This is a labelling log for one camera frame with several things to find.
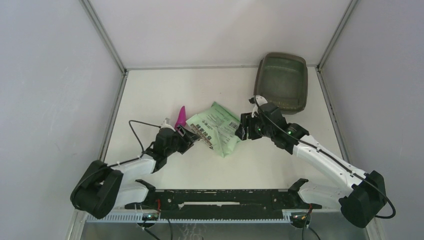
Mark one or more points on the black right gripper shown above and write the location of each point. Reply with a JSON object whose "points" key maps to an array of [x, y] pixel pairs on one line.
{"points": [[246, 119]]}

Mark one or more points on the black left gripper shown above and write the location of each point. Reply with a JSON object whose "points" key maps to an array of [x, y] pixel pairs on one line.
{"points": [[185, 145]]}

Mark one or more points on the magenta plastic scoop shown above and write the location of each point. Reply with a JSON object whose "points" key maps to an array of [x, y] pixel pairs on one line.
{"points": [[181, 119]]}

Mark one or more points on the green cat litter bag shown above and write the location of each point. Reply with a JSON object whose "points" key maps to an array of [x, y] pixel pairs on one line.
{"points": [[216, 127]]}

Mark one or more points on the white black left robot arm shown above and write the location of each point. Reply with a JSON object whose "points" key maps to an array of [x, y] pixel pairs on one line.
{"points": [[104, 187]]}

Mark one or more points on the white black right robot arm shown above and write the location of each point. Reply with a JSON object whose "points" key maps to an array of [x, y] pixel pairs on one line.
{"points": [[358, 194]]}

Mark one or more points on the dark grey litter box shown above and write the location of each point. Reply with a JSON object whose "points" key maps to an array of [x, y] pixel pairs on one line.
{"points": [[282, 79]]}

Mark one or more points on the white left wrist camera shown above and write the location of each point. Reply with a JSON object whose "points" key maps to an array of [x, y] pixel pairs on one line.
{"points": [[166, 125]]}

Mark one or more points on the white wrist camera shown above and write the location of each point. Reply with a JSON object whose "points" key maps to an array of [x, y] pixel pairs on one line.
{"points": [[166, 125], [257, 101]]}

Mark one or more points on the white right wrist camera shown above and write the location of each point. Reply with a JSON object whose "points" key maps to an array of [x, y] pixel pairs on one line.
{"points": [[257, 101]]}

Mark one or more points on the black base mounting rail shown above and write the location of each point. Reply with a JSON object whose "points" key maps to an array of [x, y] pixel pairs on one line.
{"points": [[224, 202]]}

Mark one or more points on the white slotted cable duct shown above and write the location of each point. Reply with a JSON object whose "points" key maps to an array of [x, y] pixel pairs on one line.
{"points": [[282, 216]]}

